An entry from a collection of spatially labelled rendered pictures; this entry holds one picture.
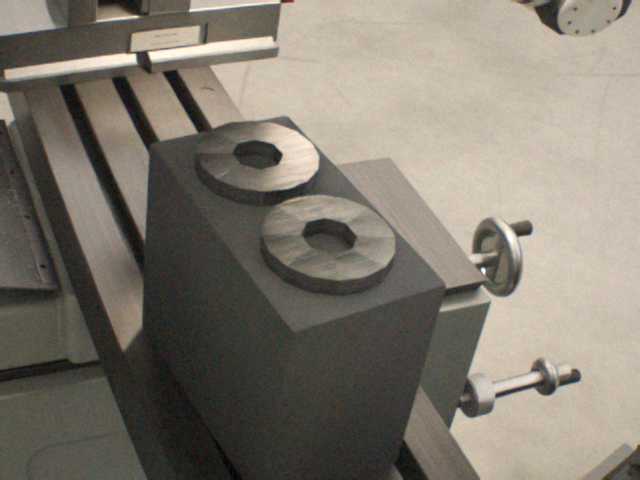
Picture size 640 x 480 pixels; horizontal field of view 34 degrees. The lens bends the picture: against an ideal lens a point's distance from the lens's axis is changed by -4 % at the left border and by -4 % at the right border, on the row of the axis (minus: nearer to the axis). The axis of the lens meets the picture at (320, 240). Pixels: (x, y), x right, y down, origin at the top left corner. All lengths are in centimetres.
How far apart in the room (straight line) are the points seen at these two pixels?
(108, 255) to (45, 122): 23
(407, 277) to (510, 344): 170
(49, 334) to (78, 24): 35
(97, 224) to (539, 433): 139
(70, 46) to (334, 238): 58
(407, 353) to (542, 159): 233
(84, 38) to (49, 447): 47
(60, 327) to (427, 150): 195
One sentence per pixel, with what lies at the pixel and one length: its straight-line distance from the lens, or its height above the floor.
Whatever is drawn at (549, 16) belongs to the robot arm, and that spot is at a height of 111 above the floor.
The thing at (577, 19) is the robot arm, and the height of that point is 111.
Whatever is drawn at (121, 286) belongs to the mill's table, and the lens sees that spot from 97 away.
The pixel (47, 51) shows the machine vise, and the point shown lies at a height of 98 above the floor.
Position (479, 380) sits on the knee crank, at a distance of 151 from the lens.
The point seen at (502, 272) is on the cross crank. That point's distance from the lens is 156.
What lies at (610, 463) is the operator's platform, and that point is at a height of 40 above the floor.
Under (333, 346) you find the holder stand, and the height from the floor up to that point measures 110.
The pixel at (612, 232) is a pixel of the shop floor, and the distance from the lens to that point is 286.
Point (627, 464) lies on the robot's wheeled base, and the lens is 142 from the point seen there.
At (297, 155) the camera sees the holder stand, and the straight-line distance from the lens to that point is 79.
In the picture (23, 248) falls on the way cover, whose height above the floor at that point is 87.
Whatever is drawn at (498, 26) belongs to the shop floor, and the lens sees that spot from 374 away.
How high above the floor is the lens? 158
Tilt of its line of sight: 38 degrees down
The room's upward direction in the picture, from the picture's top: 10 degrees clockwise
